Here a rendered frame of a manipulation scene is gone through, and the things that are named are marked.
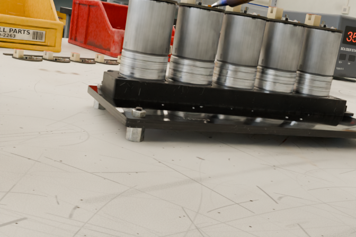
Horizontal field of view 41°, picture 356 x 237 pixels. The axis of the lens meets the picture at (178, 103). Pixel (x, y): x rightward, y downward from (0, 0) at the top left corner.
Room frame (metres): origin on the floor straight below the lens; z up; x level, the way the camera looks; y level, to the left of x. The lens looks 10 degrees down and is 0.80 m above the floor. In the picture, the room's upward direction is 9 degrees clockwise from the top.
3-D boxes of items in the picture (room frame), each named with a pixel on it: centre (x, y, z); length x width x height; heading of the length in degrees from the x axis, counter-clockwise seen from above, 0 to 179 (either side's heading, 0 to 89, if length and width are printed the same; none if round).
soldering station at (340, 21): (0.79, -0.23, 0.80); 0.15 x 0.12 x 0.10; 26
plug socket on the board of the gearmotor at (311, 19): (0.29, -0.07, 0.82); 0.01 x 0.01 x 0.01; 26
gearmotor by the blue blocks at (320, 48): (0.29, -0.08, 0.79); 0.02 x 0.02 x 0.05
